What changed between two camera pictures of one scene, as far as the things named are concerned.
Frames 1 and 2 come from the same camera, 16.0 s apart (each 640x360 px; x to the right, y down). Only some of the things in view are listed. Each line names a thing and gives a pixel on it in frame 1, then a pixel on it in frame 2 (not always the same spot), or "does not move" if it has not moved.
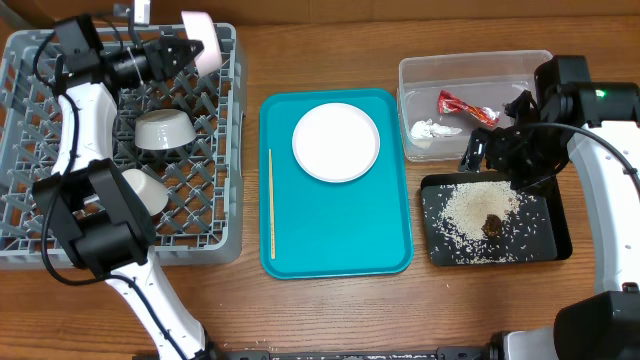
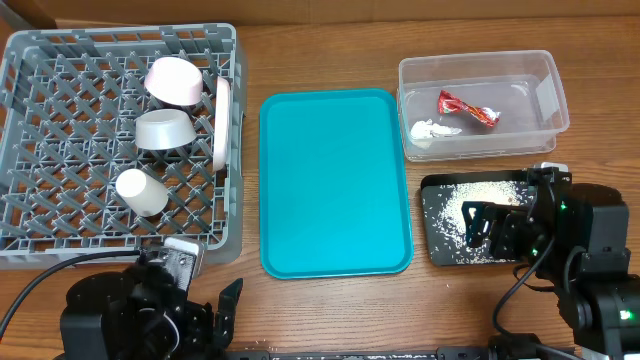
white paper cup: x=151 y=193 does not move
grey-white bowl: x=164 y=128 does not move
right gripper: x=493 y=146 → x=498 y=230
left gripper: x=161 y=52 → x=200 y=333
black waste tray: x=478 y=217 does not move
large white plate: x=336 y=142 → x=222 y=124
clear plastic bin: x=443 y=97 does not move
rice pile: x=455 y=213 does not move
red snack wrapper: x=486 y=115 does not move
